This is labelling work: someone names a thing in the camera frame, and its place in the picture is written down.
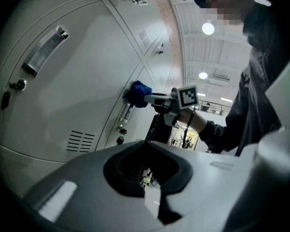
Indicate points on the door lock with black key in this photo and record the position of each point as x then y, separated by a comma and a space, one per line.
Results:
14, 89

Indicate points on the person's right forearm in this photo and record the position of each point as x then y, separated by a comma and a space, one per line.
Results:
205, 127

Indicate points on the grey locker door with lock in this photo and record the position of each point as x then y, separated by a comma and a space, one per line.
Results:
156, 62

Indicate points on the blue cloth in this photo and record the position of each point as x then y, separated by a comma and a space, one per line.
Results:
139, 93

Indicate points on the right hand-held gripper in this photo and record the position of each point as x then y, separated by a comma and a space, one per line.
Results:
183, 100

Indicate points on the ceiling air conditioner unit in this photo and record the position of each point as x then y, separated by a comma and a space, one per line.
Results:
220, 77

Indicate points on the metal railing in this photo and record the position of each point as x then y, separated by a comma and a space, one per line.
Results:
214, 107

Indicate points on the grey locker door with label holder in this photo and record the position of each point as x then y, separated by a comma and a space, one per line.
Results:
132, 25

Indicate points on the large grey locker door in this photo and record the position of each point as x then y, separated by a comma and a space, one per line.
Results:
91, 81

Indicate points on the person's head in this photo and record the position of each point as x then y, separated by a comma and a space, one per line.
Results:
228, 4

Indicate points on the small lock with black keys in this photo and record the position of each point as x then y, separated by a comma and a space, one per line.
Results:
121, 134

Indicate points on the person's dark jacket torso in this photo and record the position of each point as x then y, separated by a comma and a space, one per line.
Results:
258, 86

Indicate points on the round ceiling light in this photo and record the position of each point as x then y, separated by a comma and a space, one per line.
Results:
208, 28
202, 75

